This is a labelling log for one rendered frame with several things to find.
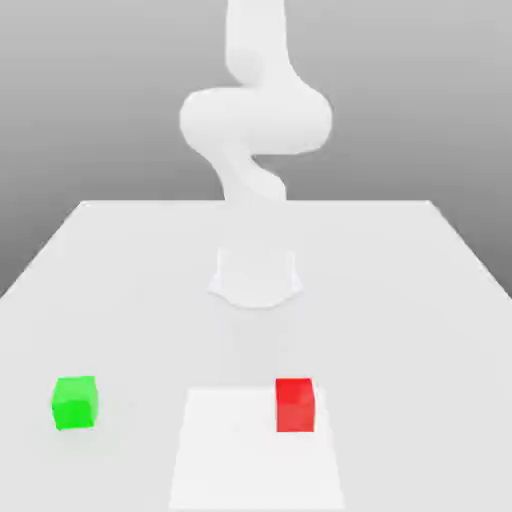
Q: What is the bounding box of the small red cube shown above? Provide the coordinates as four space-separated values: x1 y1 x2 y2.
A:
274 377 317 434

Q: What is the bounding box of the small green cube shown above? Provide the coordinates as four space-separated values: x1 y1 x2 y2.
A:
50 375 99 432

